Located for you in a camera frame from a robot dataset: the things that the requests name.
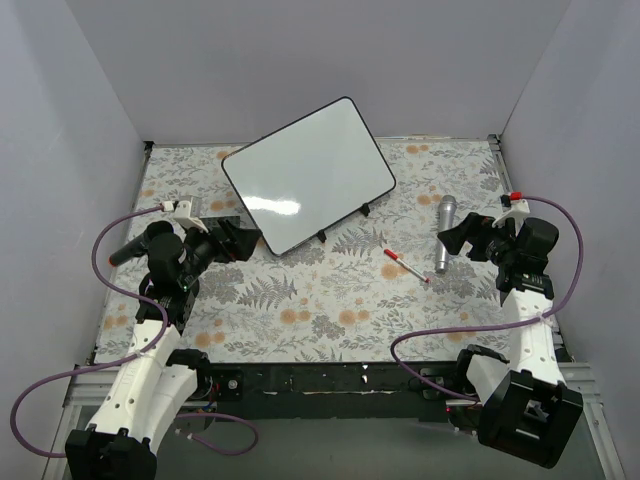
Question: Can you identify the silver microphone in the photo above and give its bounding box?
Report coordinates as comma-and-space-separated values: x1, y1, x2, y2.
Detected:
434, 195, 459, 275

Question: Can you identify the red marker cap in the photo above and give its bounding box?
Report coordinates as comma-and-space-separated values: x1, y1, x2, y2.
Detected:
384, 249, 401, 261

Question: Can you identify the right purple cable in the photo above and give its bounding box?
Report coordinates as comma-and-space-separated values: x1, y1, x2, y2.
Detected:
391, 195, 585, 406

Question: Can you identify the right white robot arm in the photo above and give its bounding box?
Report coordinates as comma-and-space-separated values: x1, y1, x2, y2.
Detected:
438, 213, 583, 468

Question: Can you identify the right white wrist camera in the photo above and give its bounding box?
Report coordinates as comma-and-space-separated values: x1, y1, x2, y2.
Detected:
492, 192, 530, 228

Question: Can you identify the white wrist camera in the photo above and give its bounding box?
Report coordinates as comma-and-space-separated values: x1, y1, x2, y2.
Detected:
492, 192, 530, 228
160, 195, 208, 233

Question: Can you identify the dark grey studded baseplate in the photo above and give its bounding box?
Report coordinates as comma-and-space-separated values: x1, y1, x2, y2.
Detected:
200, 215, 241, 231

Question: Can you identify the black front mounting rail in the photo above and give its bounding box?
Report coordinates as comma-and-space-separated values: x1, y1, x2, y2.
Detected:
198, 362, 451, 423

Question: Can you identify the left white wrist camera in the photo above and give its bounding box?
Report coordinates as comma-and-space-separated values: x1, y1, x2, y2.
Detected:
160, 195, 208, 233

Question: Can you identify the black microphone with red ring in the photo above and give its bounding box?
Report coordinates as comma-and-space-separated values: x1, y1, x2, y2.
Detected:
108, 221, 174, 267

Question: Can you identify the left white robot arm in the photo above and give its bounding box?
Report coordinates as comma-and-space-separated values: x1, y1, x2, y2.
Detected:
65, 217, 261, 479

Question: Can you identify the white marker pen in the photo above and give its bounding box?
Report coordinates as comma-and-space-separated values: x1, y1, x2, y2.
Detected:
395, 258, 430, 283

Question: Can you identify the white board with black frame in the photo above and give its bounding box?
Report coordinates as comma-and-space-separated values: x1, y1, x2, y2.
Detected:
221, 97, 397, 257

